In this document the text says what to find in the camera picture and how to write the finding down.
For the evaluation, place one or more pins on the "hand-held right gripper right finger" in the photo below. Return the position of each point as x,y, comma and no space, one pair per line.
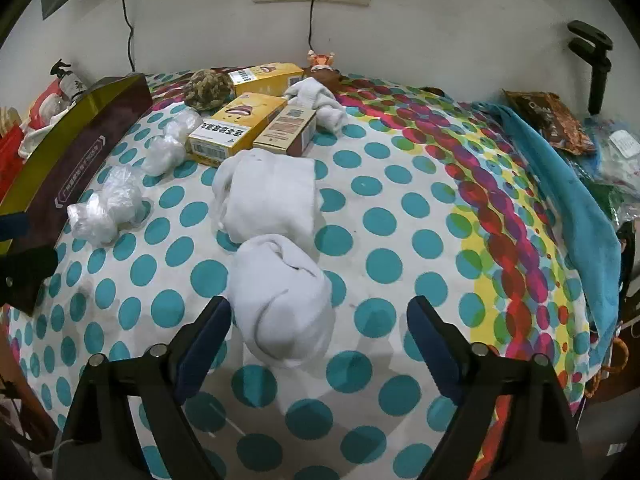
432,355

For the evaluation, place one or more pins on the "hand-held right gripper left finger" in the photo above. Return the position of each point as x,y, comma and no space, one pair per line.
200,360

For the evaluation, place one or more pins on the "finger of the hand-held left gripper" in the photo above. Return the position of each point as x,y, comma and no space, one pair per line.
12,227
25,275

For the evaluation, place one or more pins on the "white sock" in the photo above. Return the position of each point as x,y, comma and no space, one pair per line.
270,195
317,100
280,300

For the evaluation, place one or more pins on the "gold tin box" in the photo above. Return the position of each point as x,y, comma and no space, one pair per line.
75,145

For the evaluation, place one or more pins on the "orange and white carton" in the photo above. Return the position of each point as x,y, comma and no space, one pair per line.
235,127

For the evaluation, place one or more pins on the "brown cardboard box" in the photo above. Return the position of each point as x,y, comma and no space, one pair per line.
287,130

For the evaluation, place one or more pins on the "red plastic bag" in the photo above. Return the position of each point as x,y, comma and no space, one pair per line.
11,150

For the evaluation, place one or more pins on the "white cloth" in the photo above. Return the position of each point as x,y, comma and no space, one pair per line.
37,135

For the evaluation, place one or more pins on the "polka dot bedsheet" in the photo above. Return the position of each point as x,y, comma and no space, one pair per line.
400,240

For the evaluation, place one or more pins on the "blue towel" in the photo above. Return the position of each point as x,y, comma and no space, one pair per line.
565,185

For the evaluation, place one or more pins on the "green plastic bag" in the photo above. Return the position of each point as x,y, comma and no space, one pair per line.
607,197

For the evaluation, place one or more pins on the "brown woven ball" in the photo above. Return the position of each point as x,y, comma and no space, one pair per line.
206,89

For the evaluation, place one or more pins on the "brown snack packet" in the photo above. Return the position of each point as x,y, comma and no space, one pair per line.
550,115

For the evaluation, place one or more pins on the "clear plastic bag white label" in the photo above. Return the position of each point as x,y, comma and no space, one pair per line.
620,147

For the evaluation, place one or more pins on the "small yellow medicine box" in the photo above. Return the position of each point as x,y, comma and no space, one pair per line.
265,77

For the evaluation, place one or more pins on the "orange toy figurine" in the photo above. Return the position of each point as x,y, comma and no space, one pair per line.
320,60

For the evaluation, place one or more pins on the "black clamp stand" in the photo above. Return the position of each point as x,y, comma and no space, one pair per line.
592,60

